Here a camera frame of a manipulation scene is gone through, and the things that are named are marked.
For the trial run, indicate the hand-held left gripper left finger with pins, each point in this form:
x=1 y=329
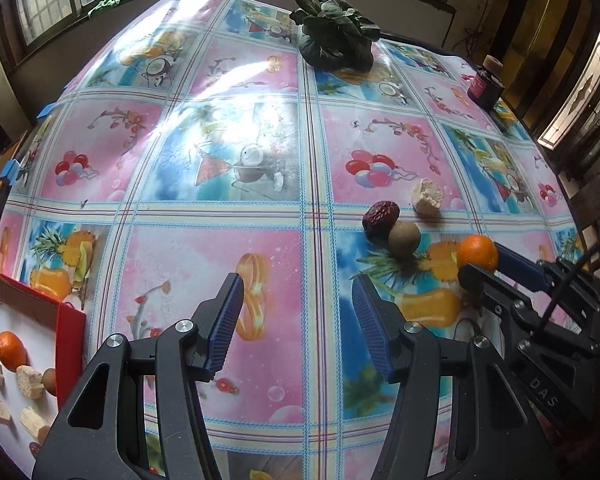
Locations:
x=225 y=320

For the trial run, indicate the glass panel door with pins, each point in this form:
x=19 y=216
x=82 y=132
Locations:
x=580 y=95

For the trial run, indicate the printed plastic tablecloth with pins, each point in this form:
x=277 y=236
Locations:
x=230 y=160

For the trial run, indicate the orange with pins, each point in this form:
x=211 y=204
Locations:
x=476 y=254
x=10 y=350

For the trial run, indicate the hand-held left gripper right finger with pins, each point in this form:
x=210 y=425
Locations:
x=375 y=330

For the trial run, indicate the red box with white inside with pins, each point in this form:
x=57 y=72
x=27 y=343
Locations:
x=70 y=350

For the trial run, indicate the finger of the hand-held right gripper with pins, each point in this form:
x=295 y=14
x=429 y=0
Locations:
x=500 y=295
x=520 y=265

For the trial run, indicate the dark green leafy vegetable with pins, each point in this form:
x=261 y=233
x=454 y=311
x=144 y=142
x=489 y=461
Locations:
x=335 y=35

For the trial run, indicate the blue table clip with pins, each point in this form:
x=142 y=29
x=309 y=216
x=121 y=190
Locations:
x=10 y=171
x=45 y=111

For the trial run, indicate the dark jar with cork lid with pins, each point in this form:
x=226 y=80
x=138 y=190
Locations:
x=485 y=85

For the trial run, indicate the red date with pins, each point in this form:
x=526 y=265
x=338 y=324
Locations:
x=380 y=212
x=34 y=449

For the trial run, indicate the brown kiwi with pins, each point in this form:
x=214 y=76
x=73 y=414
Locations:
x=404 y=239
x=49 y=381

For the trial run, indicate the green cloth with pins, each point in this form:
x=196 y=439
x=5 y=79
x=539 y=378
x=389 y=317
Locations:
x=107 y=4

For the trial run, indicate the round pale yam piece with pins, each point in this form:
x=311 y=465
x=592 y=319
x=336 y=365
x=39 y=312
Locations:
x=427 y=195

